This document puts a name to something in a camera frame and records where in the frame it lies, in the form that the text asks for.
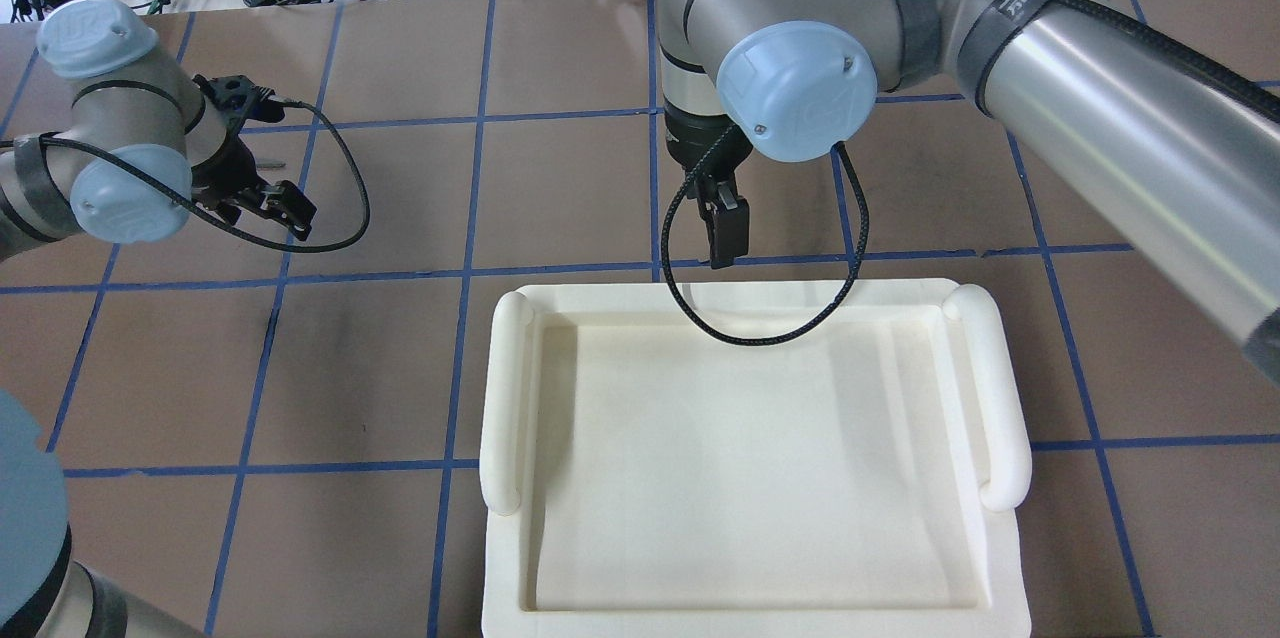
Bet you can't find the cream plastic tray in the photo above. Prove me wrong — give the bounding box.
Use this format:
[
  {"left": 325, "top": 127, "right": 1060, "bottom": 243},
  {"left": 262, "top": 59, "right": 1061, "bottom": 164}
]
[{"left": 479, "top": 278, "right": 1032, "bottom": 637}]

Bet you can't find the right black braided cable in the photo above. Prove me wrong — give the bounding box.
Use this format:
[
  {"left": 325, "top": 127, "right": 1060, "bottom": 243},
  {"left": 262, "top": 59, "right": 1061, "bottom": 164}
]
[{"left": 660, "top": 123, "right": 870, "bottom": 350}]

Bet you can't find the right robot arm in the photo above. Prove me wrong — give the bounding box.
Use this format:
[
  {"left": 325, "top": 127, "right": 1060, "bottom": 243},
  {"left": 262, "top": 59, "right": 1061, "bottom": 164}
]
[{"left": 657, "top": 0, "right": 1279, "bottom": 379}]

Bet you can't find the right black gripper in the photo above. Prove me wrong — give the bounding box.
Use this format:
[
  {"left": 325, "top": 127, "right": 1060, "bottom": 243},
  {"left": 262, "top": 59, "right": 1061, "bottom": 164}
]
[{"left": 664, "top": 110, "right": 753, "bottom": 269}]

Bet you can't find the left black braided cable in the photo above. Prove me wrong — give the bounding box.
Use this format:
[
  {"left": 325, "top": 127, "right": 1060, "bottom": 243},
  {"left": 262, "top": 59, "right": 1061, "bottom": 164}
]
[{"left": 29, "top": 96, "right": 371, "bottom": 254}]

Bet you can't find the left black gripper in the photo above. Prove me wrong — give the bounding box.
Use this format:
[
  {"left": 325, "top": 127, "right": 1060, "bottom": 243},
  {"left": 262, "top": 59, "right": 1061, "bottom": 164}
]
[{"left": 188, "top": 74, "right": 317, "bottom": 241}]

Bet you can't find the black braided cable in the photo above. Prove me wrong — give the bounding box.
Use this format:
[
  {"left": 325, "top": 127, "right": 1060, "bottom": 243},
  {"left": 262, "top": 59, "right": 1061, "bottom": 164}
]
[
  {"left": 660, "top": 123, "right": 870, "bottom": 350},
  {"left": 29, "top": 96, "right": 371, "bottom": 254}
]

